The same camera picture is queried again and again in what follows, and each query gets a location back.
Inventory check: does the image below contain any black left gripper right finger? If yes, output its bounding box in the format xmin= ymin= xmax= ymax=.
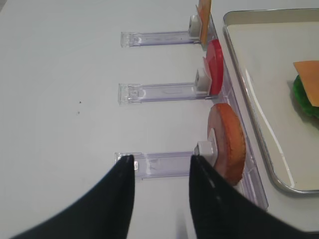
xmin=189 ymin=155 xmax=319 ymax=239

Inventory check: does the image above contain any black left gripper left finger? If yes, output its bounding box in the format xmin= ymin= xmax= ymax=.
xmin=15 ymin=155 xmax=135 ymax=239

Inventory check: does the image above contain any green lettuce on tray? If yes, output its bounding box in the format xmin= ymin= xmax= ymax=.
xmin=293 ymin=75 xmax=319 ymax=119

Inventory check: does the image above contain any upright red tomato slice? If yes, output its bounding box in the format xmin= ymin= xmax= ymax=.
xmin=204 ymin=39 xmax=224 ymax=96

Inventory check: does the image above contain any orange cheese slice on tray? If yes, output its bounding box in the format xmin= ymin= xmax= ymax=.
xmin=294 ymin=60 xmax=319 ymax=107

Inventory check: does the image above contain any upright cheese slice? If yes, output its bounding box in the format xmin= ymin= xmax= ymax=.
xmin=197 ymin=0 xmax=212 ymax=46

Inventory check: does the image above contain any upright bottom bun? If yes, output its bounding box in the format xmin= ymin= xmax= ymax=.
xmin=207 ymin=103 xmax=246 ymax=186

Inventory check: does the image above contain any white pusher block near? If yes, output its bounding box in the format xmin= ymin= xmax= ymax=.
xmin=194 ymin=141 xmax=218 ymax=166

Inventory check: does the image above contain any white pusher block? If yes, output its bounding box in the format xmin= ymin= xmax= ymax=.
xmin=188 ymin=15 xmax=202 ymax=38
xmin=195 ymin=68 xmax=211 ymax=92
xmin=194 ymin=141 xmax=218 ymax=166

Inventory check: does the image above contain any clear left acrylic rack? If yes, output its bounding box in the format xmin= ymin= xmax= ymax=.
xmin=118 ymin=15 xmax=268 ymax=210

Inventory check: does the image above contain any white pusher block middle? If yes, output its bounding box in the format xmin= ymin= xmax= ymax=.
xmin=195 ymin=68 xmax=211 ymax=92

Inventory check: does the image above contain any white rectangular tray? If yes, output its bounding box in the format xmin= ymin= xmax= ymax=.
xmin=223 ymin=8 xmax=319 ymax=194

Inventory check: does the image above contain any white pusher block far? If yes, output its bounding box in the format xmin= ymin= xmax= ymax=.
xmin=188 ymin=15 xmax=202 ymax=38

